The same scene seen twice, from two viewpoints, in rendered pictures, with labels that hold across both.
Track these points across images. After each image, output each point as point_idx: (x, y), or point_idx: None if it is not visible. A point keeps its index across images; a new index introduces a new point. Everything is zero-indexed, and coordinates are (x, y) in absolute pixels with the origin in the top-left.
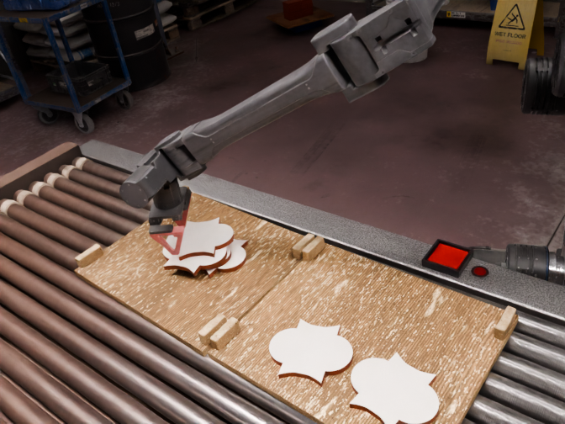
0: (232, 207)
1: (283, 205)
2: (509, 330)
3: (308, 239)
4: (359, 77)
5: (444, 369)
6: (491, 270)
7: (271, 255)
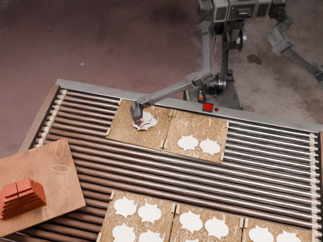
0: None
1: None
2: None
3: (172, 111)
4: (198, 85)
5: (217, 139)
6: (218, 108)
7: (162, 117)
